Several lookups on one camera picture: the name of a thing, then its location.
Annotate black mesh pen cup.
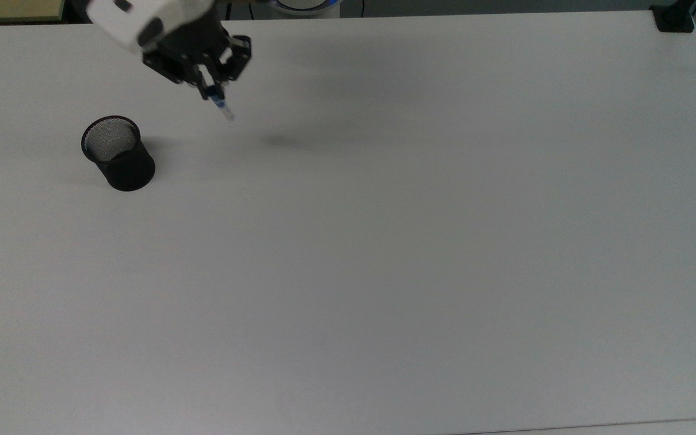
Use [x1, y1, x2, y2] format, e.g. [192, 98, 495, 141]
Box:
[80, 115, 157, 193]

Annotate robot base with blue ring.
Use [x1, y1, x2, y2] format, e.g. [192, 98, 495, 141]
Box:
[268, 0, 344, 19]

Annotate black table clamp mount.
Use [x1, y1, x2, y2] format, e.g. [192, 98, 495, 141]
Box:
[651, 0, 696, 34]

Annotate yellowish wooden board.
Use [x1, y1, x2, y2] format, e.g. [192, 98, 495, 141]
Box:
[0, 0, 68, 25]

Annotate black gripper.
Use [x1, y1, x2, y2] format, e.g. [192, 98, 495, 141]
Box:
[141, 18, 253, 101]

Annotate white marker with blue cap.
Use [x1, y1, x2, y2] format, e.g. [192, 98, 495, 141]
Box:
[205, 83, 236, 122]

